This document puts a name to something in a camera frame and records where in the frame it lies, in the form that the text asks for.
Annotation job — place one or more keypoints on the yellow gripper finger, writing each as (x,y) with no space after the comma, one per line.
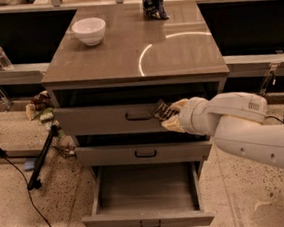
(173,124)
(177,105)

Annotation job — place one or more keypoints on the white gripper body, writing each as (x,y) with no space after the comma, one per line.
(189,115)

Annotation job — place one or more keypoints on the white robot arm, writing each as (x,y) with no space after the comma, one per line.
(235,121)

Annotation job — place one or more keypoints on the middle grey drawer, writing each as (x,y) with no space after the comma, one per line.
(143,154)

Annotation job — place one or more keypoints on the grey drawer cabinet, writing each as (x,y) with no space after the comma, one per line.
(139,61)

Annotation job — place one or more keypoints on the bottom grey open drawer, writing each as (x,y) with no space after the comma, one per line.
(160,195)

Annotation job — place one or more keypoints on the top grey drawer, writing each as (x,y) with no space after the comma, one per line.
(107,120)

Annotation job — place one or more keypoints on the white ceramic bowl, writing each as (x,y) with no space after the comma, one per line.
(90,31)

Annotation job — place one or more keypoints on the pile of snack packages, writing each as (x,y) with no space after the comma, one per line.
(41,108)

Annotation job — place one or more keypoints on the clear plastic water bottle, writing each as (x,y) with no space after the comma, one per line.
(4,60)

